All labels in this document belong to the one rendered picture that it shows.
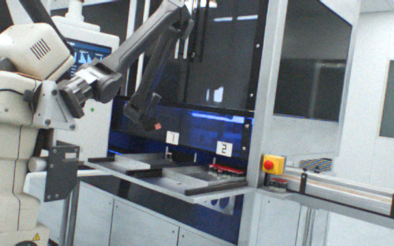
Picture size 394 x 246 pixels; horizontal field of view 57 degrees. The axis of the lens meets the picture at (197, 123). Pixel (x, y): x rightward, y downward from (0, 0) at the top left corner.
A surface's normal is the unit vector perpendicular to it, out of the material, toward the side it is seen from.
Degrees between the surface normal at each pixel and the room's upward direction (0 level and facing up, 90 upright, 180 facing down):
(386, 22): 90
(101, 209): 90
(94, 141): 90
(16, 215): 90
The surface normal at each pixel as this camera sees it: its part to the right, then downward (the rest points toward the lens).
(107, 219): -0.65, -0.04
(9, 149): 0.80, 0.13
